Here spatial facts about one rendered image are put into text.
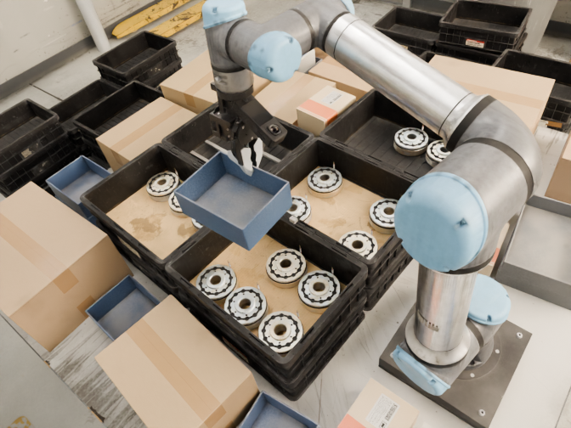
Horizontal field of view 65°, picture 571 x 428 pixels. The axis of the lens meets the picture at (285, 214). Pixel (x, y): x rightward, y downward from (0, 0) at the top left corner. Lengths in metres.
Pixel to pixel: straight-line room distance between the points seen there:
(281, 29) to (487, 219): 0.42
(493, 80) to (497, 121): 1.02
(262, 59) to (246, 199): 0.38
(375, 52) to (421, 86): 0.09
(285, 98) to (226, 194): 0.72
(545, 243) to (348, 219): 0.53
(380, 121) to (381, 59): 0.85
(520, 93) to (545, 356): 0.81
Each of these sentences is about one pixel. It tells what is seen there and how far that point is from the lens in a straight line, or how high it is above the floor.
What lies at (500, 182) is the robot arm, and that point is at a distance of 0.60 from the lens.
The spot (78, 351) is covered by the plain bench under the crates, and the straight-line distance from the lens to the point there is 1.39.
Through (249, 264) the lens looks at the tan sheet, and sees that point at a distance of 1.20.
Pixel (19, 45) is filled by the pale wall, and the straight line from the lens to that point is 4.28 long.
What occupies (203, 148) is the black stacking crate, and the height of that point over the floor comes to 0.83.
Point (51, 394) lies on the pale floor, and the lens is 2.25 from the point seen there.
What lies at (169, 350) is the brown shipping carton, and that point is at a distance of 1.09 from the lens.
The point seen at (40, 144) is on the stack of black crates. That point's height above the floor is 0.51.
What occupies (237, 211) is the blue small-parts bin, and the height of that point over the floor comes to 1.07.
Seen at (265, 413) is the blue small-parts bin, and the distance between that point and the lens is 1.15.
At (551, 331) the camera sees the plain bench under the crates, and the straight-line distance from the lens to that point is 1.32.
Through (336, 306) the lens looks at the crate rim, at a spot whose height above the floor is 0.93.
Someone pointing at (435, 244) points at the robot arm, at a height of 1.32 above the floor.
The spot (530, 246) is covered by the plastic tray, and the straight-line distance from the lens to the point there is 1.38.
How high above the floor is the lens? 1.79
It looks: 48 degrees down
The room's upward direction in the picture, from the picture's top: 10 degrees counter-clockwise
